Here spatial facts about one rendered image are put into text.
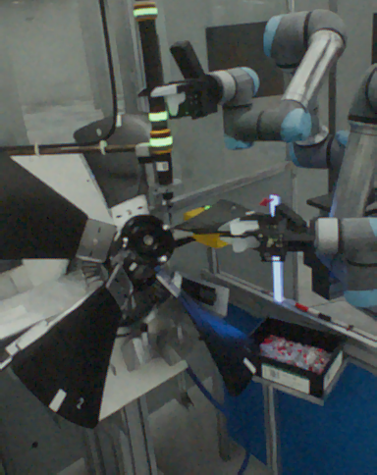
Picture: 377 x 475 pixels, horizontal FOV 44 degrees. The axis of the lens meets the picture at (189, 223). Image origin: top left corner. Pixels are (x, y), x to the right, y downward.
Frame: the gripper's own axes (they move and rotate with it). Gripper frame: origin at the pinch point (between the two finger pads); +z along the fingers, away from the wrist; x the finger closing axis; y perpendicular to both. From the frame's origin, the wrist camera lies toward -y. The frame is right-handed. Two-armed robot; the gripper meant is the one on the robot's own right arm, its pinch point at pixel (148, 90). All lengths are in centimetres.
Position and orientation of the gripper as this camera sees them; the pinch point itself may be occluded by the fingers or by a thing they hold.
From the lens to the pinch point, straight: 97.1
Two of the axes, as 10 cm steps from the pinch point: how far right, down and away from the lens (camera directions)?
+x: -7.5, -1.6, 6.4
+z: -6.5, 3.2, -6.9
